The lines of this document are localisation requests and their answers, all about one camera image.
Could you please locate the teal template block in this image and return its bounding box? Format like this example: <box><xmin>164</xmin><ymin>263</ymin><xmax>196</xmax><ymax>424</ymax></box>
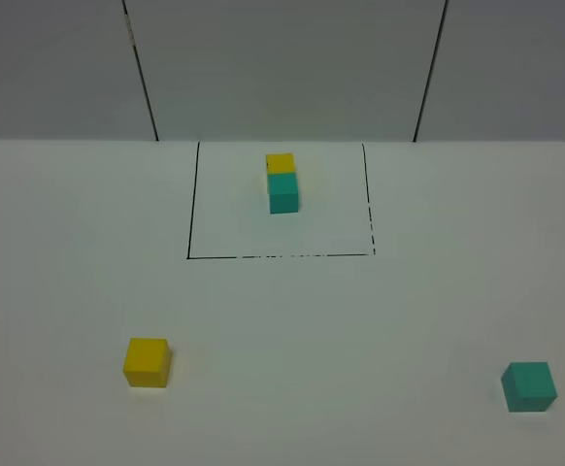
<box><xmin>267</xmin><ymin>172</ymin><xmax>299</xmax><ymax>215</ymax></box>

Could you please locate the white template paper sheet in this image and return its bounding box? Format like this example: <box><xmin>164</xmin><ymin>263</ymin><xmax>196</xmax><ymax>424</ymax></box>
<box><xmin>188</xmin><ymin>142</ymin><xmax>375</xmax><ymax>258</ymax></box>

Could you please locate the yellow template block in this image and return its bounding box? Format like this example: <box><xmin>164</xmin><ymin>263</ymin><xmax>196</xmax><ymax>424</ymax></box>
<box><xmin>266</xmin><ymin>153</ymin><xmax>296</xmax><ymax>175</ymax></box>

